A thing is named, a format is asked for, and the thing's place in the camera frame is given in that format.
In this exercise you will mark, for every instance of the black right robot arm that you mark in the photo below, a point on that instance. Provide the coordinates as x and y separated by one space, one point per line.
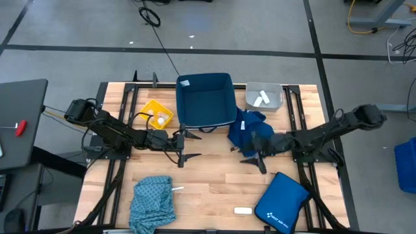
325 134

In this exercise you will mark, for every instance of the blue first aid pouch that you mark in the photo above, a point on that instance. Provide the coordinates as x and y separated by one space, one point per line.
281 203

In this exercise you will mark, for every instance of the grey metal stand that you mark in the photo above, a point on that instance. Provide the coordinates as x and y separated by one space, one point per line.
380 22

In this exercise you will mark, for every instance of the black desk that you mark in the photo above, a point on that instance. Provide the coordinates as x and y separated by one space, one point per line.
21 120

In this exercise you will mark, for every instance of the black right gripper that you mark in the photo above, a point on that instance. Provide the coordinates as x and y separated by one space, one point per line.
274 144

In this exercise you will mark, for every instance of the blue plastic crate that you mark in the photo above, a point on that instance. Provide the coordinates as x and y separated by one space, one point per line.
406 165

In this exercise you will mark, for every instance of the navy fabric storage bin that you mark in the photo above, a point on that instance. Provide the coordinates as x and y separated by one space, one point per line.
206 100

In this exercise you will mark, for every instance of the teal patterned hospital gown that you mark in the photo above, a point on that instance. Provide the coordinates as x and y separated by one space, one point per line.
151 204

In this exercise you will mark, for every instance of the black computer mouse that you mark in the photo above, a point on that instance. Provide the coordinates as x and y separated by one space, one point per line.
14 221

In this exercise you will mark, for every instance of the grey plastic bin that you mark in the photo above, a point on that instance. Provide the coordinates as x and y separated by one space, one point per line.
273 102

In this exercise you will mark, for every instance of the navy blue scrubs garment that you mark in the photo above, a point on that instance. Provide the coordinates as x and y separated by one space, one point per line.
242 130

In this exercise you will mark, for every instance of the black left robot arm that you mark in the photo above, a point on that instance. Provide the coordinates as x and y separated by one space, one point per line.
113 130

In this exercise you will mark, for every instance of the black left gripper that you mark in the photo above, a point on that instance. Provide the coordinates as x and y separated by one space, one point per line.
162 140

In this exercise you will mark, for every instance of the yellow plastic basket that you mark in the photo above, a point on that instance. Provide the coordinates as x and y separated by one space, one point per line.
146 120

